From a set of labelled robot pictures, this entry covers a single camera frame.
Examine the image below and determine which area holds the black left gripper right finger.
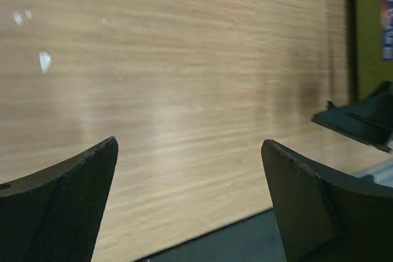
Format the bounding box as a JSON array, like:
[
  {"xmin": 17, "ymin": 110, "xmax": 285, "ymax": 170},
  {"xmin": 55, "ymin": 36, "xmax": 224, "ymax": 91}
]
[{"xmin": 261, "ymin": 139, "xmax": 392, "ymax": 261}]

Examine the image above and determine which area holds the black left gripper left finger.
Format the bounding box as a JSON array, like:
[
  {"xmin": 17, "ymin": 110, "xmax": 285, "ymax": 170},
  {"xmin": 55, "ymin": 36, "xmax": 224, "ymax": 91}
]
[{"xmin": 1, "ymin": 137, "xmax": 119, "ymax": 262}]

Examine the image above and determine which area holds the aluminium front rail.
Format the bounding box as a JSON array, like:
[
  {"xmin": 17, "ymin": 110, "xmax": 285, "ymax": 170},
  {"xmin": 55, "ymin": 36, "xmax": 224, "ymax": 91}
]
[{"xmin": 354, "ymin": 158, "xmax": 393, "ymax": 187}]

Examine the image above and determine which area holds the olive green plastic bin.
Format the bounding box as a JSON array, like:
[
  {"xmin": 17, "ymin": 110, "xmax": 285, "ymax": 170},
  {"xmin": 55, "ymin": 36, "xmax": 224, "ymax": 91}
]
[{"xmin": 354, "ymin": 0, "xmax": 392, "ymax": 99}]

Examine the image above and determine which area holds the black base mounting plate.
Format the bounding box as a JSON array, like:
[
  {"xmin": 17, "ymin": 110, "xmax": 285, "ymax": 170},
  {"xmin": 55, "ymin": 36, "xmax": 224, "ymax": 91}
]
[{"xmin": 140, "ymin": 209, "xmax": 286, "ymax": 262}]

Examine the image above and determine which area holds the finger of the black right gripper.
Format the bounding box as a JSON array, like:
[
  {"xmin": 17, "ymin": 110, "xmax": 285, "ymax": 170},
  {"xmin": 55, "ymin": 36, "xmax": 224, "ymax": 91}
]
[{"xmin": 311, "ymin": 81, "xmax": 392, "ymax": 152}]

